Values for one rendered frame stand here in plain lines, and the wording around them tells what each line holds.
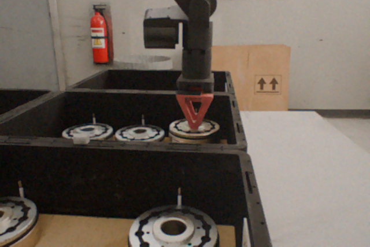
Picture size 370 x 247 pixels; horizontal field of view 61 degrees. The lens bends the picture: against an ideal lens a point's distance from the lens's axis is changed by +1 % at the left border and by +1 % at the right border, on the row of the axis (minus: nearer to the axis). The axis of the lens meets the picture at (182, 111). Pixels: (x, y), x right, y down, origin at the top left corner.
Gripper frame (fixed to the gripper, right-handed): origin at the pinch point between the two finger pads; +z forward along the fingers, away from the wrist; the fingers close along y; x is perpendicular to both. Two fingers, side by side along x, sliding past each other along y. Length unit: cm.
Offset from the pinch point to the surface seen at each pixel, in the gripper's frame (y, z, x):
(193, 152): 23.3, -3.4, 1.4
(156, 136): 1.2, 3.1, -7.8
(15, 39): -254, 2, -205
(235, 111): 5.0, -3.9, 7.5
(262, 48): -266, 7, 48
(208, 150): 22.6, -3.5, 3.3
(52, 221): 25.5, 6.7, -17.4
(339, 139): -43, 18, 45
